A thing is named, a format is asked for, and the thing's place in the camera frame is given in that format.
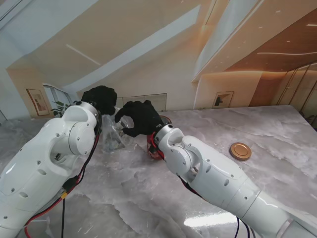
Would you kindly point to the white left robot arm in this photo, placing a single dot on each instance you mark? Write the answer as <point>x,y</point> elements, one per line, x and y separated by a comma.
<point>44,158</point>

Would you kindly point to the framed picture with beige shapes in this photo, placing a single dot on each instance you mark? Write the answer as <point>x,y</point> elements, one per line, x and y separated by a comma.
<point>38,102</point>

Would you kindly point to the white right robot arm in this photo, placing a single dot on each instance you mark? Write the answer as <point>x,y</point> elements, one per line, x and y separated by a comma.
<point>223,181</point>

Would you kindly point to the clear plastic bag of tea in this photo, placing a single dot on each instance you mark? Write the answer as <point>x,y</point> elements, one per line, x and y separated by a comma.
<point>114,138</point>

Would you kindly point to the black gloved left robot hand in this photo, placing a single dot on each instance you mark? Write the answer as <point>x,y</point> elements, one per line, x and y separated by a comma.
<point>104,99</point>

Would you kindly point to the white panelled wall cabinet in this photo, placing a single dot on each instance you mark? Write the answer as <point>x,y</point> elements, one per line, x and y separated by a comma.
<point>158,100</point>

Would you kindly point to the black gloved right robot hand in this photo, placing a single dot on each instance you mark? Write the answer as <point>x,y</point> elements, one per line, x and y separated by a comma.
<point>146,119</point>

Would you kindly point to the framed picture with dark shape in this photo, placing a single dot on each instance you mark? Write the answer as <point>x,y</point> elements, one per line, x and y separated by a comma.
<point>223,100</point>

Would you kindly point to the round gold tin lid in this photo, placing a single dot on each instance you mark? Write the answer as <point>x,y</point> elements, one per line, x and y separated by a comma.
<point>240,151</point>

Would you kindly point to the red floral tea tin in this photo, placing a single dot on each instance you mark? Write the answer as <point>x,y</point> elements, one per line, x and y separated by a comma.
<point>151,151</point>

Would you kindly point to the large green potted plant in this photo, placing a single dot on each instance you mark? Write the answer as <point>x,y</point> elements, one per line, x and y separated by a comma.
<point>59,109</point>

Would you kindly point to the arched window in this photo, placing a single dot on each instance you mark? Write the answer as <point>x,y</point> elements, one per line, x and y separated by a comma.
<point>58,95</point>

